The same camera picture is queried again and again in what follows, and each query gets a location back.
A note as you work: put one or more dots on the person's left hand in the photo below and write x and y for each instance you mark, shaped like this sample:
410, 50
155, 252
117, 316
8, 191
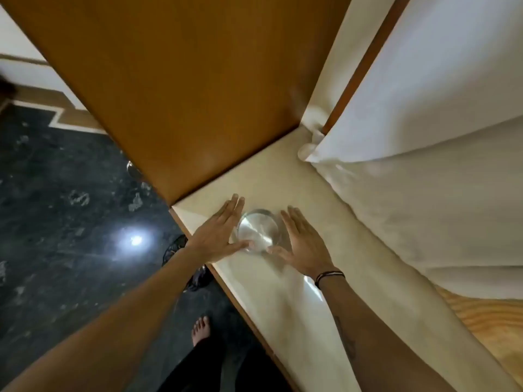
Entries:
214, 238

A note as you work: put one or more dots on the person's right hand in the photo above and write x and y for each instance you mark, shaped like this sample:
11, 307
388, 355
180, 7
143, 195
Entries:
308, 253

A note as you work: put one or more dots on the person's left thumb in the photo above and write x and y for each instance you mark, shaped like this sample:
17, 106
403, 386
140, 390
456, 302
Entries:
242, 245

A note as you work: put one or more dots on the person's right thumb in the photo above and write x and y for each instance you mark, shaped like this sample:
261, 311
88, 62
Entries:
278, 251

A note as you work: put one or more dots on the person's right middle finger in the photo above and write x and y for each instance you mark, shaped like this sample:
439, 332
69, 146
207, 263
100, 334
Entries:
296, 221

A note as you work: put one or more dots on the person's left middle finger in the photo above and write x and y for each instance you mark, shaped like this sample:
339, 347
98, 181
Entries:
226, 208

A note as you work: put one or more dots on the round steel bowl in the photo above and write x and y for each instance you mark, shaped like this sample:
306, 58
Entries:
258, 230

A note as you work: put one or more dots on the person's left forearm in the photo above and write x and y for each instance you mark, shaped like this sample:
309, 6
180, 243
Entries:
118, 322

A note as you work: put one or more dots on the person's right forearm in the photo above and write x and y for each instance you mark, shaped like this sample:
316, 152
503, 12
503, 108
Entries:
376, 342

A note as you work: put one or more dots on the black and white wristband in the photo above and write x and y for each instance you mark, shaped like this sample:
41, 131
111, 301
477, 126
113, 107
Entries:
329, 275

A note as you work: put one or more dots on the black sandal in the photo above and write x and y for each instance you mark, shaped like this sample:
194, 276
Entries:
175, 246

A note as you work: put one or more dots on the person's bare foot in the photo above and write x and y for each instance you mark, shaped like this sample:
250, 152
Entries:
200, 329

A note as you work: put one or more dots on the small metal object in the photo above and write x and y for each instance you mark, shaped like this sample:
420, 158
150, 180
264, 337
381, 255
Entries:
134, 170

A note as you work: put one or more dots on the person's black trouser leg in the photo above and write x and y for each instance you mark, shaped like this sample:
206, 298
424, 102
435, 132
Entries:
212, 371

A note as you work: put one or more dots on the brown wooden cabinet panel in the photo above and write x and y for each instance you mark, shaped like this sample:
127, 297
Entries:
192, 81

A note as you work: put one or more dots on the white curtain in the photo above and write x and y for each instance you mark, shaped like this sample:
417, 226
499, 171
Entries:
441, 138

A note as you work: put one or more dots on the light wooden board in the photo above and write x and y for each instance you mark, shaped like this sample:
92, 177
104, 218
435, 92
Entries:
490, 326

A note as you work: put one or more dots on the brown wooden frame strip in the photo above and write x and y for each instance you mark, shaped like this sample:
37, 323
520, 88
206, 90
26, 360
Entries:
359, 67

